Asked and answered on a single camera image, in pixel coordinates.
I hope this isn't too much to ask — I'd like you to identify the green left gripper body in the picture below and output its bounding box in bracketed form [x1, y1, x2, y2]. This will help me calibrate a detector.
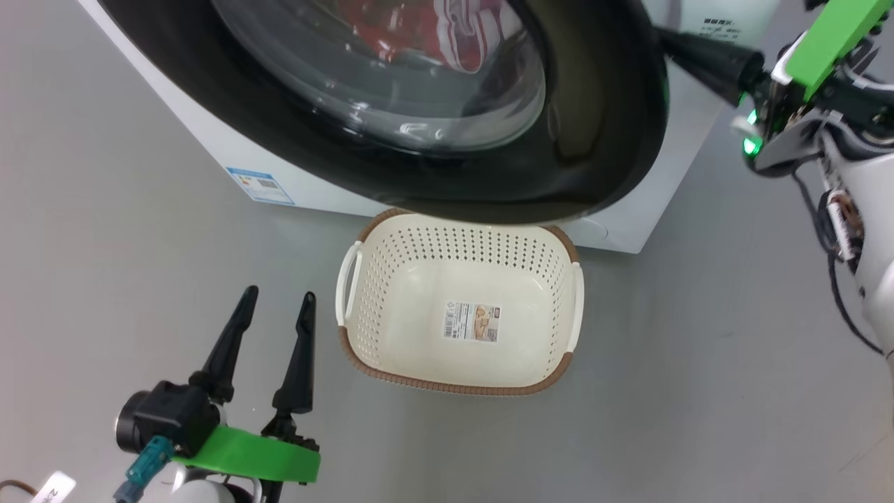
[171, 414, 322, 484]

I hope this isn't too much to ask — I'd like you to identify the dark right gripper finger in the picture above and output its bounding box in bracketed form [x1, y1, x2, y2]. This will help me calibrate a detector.
[655, 27, 763, 107]

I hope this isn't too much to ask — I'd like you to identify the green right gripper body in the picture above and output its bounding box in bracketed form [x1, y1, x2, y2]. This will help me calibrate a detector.
[730, 0, 894, 175]

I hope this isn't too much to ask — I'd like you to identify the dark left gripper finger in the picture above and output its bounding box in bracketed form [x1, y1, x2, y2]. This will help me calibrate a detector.
[271, 291, 317, 416]
[189, 285, 259, 404]

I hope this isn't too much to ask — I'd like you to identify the black glass washing machine door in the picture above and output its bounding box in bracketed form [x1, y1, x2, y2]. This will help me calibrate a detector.
[98, 0, 670, 226]

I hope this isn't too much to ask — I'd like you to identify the red and white garment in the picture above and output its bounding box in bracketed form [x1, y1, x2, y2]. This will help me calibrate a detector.
[342, 0, 532, 74]

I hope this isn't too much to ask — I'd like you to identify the cream perforated laundry basket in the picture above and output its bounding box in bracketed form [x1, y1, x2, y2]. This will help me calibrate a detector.
[335, 207, 585, 397]

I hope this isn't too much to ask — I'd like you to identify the white front-load washing machine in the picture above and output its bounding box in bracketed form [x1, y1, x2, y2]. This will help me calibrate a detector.
[77, 0, 783, 254]

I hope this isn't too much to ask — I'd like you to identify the basket product label sticker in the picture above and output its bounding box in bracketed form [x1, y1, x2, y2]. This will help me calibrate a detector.
[443, 302, 501, 343]

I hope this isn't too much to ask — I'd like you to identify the black text instruction sticker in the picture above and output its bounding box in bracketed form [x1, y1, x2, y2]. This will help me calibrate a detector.
[701, 17, 742, 44]

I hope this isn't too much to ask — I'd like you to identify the blue energy label sticker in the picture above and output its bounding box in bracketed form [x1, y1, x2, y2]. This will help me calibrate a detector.
[226, 166, 295, 206]

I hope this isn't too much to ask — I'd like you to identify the white paper tag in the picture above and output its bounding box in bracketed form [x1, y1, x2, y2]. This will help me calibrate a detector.
[31, 472, 76, 503]

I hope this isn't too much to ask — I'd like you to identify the teal cable connector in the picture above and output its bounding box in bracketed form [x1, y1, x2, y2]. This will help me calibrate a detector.
[113, 437, 175, 503]

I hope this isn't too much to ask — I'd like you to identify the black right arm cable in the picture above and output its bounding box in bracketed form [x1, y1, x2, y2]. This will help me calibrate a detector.
[793, 171, 888, 357]

